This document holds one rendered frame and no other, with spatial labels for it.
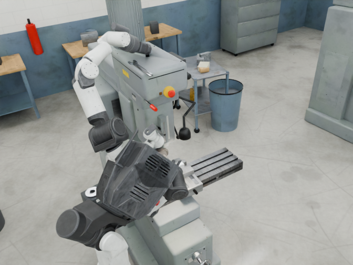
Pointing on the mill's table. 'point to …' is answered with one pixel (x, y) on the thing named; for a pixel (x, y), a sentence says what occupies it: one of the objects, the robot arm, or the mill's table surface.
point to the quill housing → (144, 116)
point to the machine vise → (191, 181)
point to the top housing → (122, 63)
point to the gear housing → (143, 98)
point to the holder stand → (90, 193)
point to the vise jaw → (187, 171)
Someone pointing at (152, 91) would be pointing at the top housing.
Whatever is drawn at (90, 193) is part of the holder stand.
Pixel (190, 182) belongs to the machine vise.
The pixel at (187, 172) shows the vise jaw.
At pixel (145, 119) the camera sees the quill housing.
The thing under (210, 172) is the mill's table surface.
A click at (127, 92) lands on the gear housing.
